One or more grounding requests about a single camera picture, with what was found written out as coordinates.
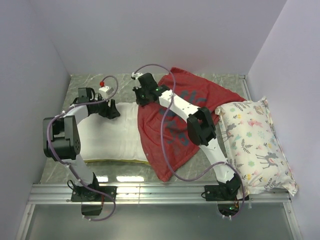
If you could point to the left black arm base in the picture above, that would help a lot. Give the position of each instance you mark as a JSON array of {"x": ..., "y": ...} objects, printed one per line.
[{"x": 92, "y": 202}]

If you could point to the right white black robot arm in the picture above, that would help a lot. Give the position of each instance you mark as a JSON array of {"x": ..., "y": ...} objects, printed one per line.
[{"x": 201, "y": 130}]

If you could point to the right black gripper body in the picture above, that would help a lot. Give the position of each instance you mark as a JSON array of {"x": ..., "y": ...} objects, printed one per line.
[{"x": 141, "y": 96}]

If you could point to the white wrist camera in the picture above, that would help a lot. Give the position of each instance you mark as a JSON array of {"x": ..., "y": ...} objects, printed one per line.
[
  {"x": 105, "y": 91},
  {"x": 135, "y": 76}
]

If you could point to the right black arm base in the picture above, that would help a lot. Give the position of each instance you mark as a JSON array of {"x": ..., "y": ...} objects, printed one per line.
[{"x": 228, "y": 202}]

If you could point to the red pillowcase grey print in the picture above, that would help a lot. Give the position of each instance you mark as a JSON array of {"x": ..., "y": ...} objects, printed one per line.
[{"x": 178, "y": 147}]

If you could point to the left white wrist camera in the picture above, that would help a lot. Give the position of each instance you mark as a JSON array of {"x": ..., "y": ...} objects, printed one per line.
[{"x": 105, "y": 91}]

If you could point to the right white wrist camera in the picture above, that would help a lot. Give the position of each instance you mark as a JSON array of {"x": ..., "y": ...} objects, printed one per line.
[{"x": 135, "y": 76}]

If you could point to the floral patterned white pillow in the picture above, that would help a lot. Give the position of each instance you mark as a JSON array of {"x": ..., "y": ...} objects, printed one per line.
[{"x": 252, "y": 147}]

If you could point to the white pillow yellow edge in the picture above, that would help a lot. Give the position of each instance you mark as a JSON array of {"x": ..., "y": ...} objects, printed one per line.
[{"x": 115, "y": 139}]

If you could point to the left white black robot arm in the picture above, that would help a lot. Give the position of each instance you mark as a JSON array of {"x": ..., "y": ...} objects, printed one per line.
[{"x": 61, "y": 139}]

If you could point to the aluminium mounting rail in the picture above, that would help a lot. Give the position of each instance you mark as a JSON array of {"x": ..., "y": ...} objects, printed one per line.
[{"x": 155, "y": 211}]

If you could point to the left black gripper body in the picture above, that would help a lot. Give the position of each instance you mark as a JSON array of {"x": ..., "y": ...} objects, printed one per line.
[{"x": 96, "y": 110}]

